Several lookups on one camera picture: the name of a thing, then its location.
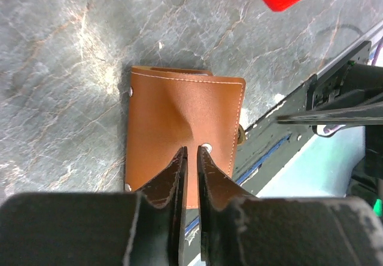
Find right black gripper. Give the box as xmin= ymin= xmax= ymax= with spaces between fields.
xmin=276 ymin=41 xmax=382 ymax=126

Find brown leather card holder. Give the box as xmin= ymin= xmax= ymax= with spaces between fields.
xmin=125 ymin=66 xmax=246 ymax=209

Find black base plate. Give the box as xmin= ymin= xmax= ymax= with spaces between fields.
xmin=182 ymin=92 xmax=324 ymax=266

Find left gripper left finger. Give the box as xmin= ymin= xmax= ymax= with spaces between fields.
xmin=1 ymin=147 xmax=188 ymax=265

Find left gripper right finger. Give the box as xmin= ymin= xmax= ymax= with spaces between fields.
xmin=197 ymin=146 xmax=382 ymax=265

